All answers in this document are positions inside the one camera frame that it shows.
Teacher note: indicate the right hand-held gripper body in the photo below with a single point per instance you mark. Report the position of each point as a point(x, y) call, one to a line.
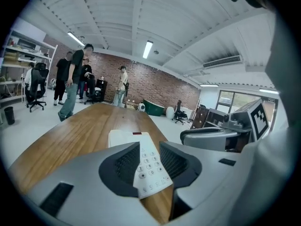
point(258, 119)

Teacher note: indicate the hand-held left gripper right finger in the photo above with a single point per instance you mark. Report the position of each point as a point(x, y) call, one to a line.
point(200, 173)

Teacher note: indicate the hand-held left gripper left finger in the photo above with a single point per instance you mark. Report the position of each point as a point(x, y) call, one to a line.
point(94, 178)

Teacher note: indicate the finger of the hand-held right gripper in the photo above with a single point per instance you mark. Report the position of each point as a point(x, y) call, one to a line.
point(207, 129)
point(204, 140)

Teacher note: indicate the white telephone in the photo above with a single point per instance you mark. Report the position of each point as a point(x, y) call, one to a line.
point(131, 138)

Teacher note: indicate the brown wooden cabinet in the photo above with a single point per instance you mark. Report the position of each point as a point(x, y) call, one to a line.
point(200, 116)

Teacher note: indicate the large window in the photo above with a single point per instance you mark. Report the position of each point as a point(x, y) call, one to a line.
point(237, 101)

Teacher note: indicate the ceiling light bar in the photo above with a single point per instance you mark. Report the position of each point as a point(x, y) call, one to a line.
point(209, 85)
point(269, 91)
point(147, 49)
point(75, 38)

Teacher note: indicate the black office chair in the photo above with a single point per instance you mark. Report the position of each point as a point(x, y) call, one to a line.
point(38, 83)
point(92, 91)
point(179, 112)

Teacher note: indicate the white rounded bin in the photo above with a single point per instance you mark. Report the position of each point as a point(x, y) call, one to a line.
point(170, 113)

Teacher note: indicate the person's white shirt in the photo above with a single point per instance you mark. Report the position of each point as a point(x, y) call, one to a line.
point(277, 173)

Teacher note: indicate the dark green bathtub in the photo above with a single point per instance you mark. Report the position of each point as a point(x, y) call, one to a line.
point(154, 107)

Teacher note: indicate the ceiling air conditioner vent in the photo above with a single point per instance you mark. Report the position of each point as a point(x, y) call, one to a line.
point(222, 61)

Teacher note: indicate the white round appliance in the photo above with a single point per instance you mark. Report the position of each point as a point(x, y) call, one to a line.
point(141, 107)

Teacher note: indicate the brown cardboard box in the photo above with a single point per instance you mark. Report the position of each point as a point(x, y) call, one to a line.
point(131, 105)

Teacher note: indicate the small dark cabinet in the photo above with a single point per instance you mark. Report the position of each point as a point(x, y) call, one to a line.
point(103, 88)

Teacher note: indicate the round ceiling detector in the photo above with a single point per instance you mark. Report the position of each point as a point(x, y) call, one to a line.
point(156, 52)

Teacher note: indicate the white domed device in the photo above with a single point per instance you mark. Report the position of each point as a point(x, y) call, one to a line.
point(53, 83)

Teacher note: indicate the black trash bin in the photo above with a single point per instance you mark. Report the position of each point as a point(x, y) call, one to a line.
point(9, 115)

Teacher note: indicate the white metal shelving unit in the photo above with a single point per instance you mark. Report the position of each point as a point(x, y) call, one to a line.
point(23, 62)

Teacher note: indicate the black boxy appliance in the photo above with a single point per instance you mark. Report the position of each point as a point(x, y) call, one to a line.
point(26, 44)

